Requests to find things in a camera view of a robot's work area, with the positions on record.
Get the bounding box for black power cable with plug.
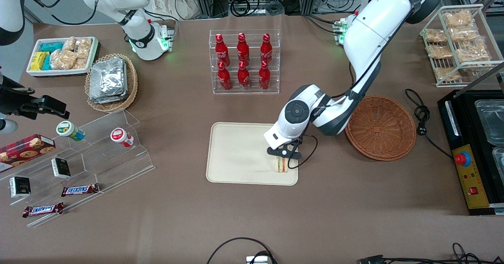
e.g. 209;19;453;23
406;89;453;160

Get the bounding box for clear acrylic bottle rack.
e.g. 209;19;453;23
209;29;281;95

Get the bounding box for black looped cable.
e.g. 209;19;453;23
207;237;276;264

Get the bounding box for black cable with connector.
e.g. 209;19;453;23
358;242;504;264

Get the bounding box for light wicker basket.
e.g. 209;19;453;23
85;54;138;113

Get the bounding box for yellow snack pack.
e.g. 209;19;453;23
31;52;50;71

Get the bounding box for coiled black cables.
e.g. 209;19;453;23
230;0;285;17

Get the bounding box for red emergency stop button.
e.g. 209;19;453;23
455;151;472;167

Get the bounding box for clear plastic container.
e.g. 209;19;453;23
492;146;504;174
474;100;504;146

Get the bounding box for white cloth bag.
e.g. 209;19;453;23
150;0;199;20

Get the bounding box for black sealing machine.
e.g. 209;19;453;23
437;89;504;216

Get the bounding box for red lid jar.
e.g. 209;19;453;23
110;127;134;148

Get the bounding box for red tartan cookie box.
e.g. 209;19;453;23
0;134;56;174

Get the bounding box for red cola bottle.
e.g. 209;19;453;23
259;61;271;90
260;33;273;63
215;34;230;66
217;61;232;90
237;61;250;89
237;33;250;65

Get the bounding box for Snickers chocolate bar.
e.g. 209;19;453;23
22;202;64;218
61;183;100;197

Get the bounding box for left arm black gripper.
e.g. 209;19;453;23
267;137;303;159

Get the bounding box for triangle sandwich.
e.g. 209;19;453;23
274;157;290;174

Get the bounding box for grey metal bar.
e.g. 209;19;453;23
459;61;504;98

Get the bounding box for white snack bin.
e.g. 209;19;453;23
26;37;99;78

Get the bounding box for green lid jar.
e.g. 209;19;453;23
56;120;85;142

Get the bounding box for clear acrylic stepped stand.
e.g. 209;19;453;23
0;108;155;228

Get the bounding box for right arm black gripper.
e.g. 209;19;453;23
0;74;70;120

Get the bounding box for silver foil pack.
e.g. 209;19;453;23
90;58;127;99
89;87;128;104

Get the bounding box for fried snack bag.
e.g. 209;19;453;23
424;29;447;43
449;26;479;42
427;45;453;59
443;10;473;28
457;40;491;63
433;67;461;81

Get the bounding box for white wire rack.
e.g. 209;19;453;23
419;4;504;88

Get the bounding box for yellow control panel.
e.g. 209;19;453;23
452;144;491;209

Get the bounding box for brown wicker basket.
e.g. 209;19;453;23
345;95;417;162

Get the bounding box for small black box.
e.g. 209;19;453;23
9;176;31;198
51;157;72;179

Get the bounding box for beige plastic tray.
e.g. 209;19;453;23
206;122;299;186

